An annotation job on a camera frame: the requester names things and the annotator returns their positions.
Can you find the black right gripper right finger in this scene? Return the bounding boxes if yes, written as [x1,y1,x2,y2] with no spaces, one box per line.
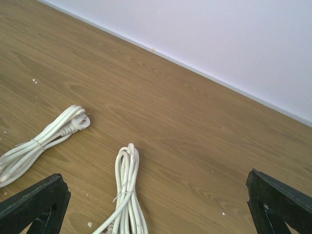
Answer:
[246,169,312,234]

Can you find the white bundled orange strip cord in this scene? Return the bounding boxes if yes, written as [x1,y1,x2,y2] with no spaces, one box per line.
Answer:
[92,142,149,234]

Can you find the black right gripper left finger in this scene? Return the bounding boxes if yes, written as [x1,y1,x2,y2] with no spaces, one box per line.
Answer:
[0,174,71,234]

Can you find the white bundled power strip cord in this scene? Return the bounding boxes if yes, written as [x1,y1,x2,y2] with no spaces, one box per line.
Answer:
[0,104,92,188]

